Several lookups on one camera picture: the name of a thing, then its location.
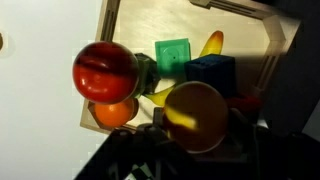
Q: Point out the red orange small toy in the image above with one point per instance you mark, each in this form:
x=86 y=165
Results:
x=244 y=103

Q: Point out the red apple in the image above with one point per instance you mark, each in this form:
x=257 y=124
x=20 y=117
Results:
x=105 y=72

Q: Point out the orange fruit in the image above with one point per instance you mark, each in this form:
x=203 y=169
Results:
x=116 y=115

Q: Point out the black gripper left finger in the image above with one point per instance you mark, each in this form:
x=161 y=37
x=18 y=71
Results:
x=153 y=133

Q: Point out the yellow banana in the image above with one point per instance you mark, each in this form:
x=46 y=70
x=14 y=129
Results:
x=213 y=45

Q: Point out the blue cube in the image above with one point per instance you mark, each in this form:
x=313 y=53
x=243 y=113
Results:
x=217 y=71

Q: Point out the green cube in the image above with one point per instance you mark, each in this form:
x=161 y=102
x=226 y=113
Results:
x=171 y=55

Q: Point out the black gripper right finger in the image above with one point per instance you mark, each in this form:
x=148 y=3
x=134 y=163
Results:
x=240 y=132

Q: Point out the wooden crate tray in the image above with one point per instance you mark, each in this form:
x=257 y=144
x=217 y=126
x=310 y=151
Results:
x=256 y=35

